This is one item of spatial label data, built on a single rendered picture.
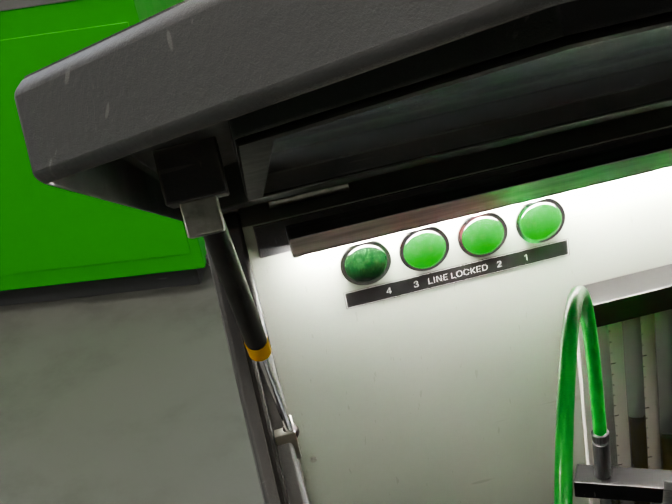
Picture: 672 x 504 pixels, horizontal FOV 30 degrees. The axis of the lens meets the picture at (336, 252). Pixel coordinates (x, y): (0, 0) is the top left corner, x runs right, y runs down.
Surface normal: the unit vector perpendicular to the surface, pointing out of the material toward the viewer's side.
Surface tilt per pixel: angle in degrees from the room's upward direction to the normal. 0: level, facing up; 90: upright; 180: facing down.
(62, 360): 0
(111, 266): 90
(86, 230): 90
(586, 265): 90
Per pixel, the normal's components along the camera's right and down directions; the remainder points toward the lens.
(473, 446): 0.17, 0.49
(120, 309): -0.17, -0.84
